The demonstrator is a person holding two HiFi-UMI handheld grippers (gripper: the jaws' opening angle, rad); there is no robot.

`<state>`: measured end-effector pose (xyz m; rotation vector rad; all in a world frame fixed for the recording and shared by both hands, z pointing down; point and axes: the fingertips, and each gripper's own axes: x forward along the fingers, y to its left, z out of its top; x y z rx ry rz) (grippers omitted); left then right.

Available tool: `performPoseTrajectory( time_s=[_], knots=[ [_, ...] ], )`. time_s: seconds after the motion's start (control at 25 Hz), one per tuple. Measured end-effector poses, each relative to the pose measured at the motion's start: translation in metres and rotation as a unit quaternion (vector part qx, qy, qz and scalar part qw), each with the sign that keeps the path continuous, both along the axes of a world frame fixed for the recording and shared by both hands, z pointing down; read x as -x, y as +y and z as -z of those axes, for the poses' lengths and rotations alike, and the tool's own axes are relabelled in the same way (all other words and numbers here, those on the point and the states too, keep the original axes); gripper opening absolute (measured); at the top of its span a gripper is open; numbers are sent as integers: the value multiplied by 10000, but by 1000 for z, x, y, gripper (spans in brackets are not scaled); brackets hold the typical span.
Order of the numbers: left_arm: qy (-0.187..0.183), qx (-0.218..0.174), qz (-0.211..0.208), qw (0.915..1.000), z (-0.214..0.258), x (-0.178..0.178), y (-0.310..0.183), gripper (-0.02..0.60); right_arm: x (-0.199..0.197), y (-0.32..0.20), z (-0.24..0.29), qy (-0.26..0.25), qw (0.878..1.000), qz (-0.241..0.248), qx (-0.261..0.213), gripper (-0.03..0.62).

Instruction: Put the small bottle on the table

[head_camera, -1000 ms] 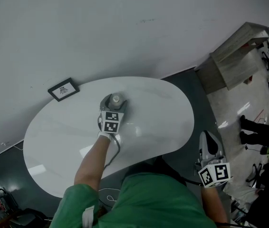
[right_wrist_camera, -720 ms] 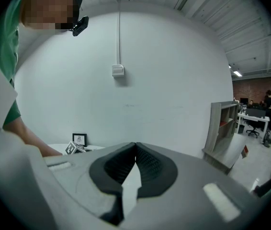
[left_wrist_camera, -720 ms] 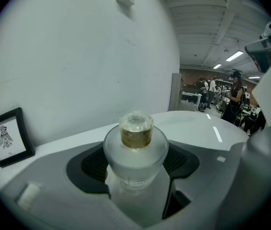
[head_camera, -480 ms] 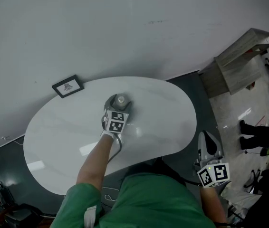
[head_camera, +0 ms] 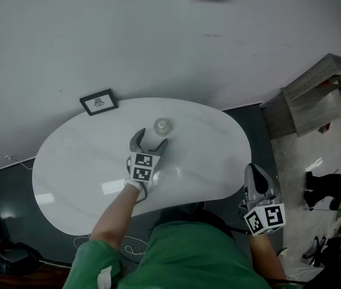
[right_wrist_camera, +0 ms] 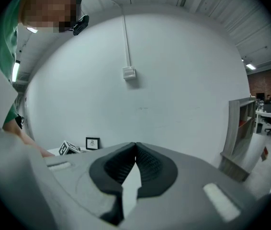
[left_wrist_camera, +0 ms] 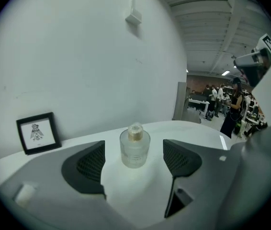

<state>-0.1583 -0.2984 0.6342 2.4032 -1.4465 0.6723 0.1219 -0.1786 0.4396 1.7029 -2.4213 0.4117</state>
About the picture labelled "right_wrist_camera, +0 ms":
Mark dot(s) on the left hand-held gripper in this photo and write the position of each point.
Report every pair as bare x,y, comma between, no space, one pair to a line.
68,148

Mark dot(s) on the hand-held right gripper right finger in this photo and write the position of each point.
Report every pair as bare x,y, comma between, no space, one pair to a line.
188,176

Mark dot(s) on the ceiling light strip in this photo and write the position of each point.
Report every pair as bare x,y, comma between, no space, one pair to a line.
250,66
15,71

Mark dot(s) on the black picture frame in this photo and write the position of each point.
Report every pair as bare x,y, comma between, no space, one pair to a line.
92,143

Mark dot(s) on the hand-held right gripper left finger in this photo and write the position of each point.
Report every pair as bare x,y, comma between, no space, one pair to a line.
97,174

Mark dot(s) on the person in green shirt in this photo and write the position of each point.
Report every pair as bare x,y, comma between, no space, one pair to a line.
3,39

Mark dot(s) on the grey wooden shelf unit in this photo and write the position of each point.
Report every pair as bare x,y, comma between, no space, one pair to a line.
240,138

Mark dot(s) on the grey wall junction box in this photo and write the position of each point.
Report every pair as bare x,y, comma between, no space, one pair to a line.
129,72

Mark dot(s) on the person's head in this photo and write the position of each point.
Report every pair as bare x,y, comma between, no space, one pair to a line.
49,8

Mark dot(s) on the black head-worn camera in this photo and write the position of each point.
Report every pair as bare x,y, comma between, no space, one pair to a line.
81,24

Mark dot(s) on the person's left forearm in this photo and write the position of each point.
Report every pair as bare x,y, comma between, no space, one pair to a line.
25,138

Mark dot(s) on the white wall conduit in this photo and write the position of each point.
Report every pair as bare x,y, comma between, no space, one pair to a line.
126,42

